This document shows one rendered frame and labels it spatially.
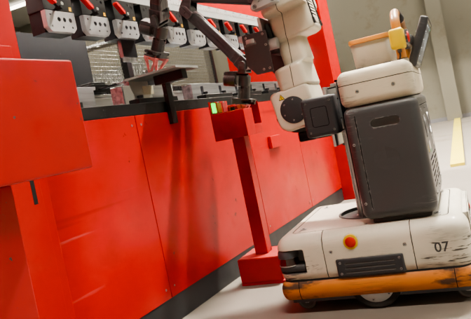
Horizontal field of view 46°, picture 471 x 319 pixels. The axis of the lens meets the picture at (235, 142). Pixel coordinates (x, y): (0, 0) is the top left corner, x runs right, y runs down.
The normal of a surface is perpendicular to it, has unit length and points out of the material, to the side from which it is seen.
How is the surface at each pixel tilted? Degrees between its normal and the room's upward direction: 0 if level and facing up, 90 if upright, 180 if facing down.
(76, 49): 90
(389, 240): 84
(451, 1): 90
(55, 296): 90
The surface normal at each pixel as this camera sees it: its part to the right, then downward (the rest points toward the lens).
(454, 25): -0.36, 0.09
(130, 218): 0.87, -0.17
